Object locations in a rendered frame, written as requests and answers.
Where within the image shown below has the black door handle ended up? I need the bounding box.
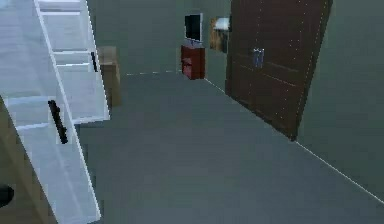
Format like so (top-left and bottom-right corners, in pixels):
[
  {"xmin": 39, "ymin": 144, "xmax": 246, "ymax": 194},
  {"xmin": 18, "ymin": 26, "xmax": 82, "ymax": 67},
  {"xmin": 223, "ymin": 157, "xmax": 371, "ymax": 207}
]
[
  {"xmin": 90, "ymin": 51, "xmax": 99, "ymax": 73},
  {"xmin": 47, "ymin": 99, "xmax": 69, "ymax": 145}
]

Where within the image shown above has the framed wall picture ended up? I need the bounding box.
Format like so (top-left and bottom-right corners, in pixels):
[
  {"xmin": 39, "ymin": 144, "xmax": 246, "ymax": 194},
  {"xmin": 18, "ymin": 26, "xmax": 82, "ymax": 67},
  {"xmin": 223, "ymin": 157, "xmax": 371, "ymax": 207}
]
[{"xmin": 209, "ymin": 16, "xmax": 231, "ymax": 54}]

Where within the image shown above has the red television stand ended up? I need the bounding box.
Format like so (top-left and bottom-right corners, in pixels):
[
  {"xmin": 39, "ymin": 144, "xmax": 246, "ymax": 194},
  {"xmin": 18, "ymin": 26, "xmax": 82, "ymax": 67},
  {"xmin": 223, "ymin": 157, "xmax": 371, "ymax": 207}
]
[{"xmin": 180, "ymin": 44, "xmax": 207, "ymax": 81}]

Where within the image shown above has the dark brown wooden door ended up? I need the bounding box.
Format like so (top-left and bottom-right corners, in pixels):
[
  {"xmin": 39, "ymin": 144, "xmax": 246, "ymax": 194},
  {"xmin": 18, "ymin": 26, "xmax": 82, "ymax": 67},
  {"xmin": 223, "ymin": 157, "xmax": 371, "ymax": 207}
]
[{"xmin": 224, "ymin": 0, "xmax": 334, "ymax": 142}]

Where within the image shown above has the silver door handle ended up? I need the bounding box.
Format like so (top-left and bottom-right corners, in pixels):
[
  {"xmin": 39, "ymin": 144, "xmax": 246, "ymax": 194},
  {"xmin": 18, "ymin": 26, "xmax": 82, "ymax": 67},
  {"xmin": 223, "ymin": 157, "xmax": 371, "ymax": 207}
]
[{"xmin": 252, "ymin": 47, "xmax": 265, "ymax": 69}]

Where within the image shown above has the black round object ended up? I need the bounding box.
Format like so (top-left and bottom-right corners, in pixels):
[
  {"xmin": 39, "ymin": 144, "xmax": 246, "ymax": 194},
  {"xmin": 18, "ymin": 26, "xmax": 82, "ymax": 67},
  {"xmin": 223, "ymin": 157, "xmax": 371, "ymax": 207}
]
[{"xmin": 0, "ymin": 184, "xmax": 15, "ymax": 209}]

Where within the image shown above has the white panelled door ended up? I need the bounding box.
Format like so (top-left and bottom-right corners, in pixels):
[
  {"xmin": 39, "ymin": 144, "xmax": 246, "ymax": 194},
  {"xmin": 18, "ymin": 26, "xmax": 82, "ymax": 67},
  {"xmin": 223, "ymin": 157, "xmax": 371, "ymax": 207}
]
[
  {"xmin": 0, "ymin": 0, "xmax": 102, "ymax": 224},
  {"xmin": 34, "ymin": 0, "xmax": 111, "ymax": 125}
]

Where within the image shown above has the black television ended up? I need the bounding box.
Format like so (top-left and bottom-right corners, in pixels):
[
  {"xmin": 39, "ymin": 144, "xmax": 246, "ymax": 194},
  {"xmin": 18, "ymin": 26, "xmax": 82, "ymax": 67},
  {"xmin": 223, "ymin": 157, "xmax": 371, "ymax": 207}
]
[{"xmin": 184, "ymin": 13, "xmax": 204, "ymax": 43}]

